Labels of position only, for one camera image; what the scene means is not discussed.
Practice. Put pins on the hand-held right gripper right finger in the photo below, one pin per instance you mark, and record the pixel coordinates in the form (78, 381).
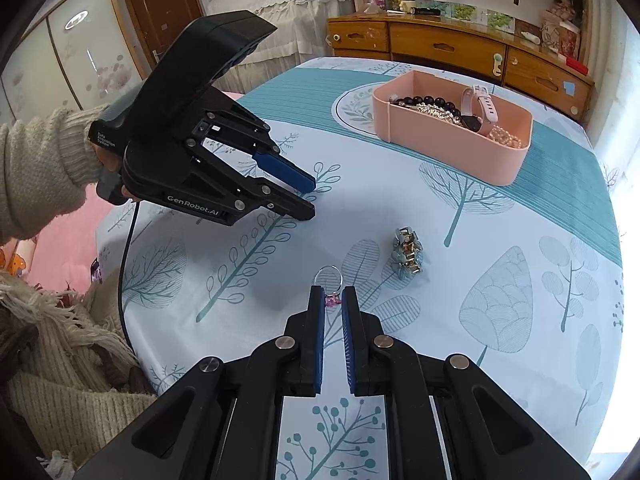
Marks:
(350, 340)

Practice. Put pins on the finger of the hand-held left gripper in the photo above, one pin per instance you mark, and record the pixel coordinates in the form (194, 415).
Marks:
(285, 171)
(280, 200)

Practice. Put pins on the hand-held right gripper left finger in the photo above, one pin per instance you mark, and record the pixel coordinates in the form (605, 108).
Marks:
(316, 340)

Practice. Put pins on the pink plastic box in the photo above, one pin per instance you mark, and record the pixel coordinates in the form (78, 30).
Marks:
(440, 160)

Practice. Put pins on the person's left forearm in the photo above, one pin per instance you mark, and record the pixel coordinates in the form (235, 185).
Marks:
(45, 160)

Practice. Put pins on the person's left hand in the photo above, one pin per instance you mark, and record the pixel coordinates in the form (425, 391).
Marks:
(106, 160)

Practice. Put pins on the brown wooden door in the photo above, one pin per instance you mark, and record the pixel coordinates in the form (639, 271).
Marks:
(165, 15)

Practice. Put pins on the white sliding wardrobe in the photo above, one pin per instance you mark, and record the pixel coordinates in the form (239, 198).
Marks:
(75, 60)

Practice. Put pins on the wooden desk with drawers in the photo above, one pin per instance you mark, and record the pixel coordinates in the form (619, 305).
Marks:
(440, 42)

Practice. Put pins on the black flashlight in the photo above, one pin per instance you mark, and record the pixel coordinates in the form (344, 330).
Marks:
(425, 11)

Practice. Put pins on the mint drawer lock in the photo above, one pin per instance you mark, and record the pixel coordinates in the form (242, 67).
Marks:
(498, 63)

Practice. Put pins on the grape picture card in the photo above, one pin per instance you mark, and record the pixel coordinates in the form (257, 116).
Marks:
(463, 11)
(500, 20)

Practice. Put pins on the cream knit sweater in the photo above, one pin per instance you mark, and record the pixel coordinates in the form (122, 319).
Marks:
(60, 370)

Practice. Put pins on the white tube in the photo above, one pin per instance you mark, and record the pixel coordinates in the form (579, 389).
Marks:
(530, 37)

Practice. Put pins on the blue sticker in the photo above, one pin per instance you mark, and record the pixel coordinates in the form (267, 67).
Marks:
(570, 88)

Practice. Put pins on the red box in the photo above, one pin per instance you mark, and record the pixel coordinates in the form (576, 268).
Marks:
(576, 64)

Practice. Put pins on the floral cups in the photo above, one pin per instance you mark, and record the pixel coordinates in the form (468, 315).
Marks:
(562, 32)

